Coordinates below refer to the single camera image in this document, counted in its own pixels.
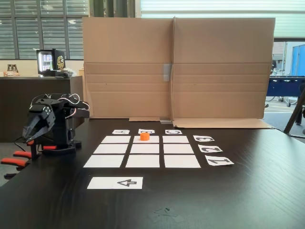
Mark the white nine-square grid sheet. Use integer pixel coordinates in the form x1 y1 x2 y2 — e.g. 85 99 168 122
82 135 201 169

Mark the orange and black clamp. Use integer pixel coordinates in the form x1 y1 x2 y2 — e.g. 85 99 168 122
1 139 58 170

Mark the black mini fridge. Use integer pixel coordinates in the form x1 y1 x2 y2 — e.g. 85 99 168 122
36 49 65 77

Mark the brown bottle pack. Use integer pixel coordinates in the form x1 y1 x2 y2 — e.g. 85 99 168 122
6 63 20 73

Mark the white arrow paper sheet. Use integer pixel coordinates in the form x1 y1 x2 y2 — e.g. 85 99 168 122
86 177 143 190

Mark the brown cardboard screen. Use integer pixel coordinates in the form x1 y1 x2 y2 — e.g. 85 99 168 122
171 17 276 129
81 16 174 123

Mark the clear tape piece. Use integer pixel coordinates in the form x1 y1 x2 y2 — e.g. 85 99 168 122
152 207 184 222

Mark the paper label number 3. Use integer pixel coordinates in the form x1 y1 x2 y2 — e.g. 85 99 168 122
193 135 215 143

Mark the paper label number 2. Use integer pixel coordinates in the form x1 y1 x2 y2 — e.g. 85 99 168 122
198 144 224 153

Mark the paper label number 1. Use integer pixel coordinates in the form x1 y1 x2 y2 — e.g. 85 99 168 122
204 155 234 167

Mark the blue foosball table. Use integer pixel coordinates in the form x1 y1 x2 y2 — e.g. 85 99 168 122
268 75 305 108

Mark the blue container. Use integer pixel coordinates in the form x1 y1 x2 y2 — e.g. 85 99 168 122
292 44 305 77

